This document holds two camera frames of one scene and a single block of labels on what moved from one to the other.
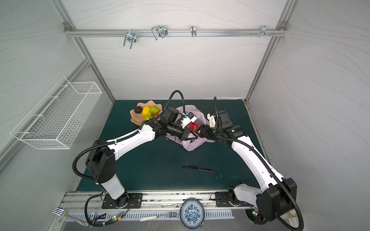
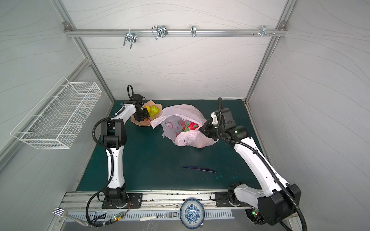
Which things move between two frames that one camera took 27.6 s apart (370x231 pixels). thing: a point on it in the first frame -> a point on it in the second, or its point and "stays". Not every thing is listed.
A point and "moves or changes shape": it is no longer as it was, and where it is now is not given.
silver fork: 63,213 stays
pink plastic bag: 191,144 moves or changes shape
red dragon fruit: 193,126 stays
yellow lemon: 145,110 stays
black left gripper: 185,134 -> 146,114
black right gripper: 206,132 stays
